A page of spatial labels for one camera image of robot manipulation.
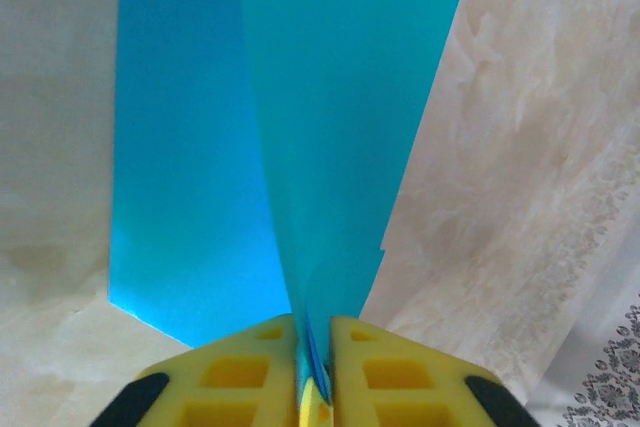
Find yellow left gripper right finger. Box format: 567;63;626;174
327;315;544;427

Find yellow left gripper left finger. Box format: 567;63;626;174
87;314;301;427

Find blue square paper sheet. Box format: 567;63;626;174
107;0;474;398

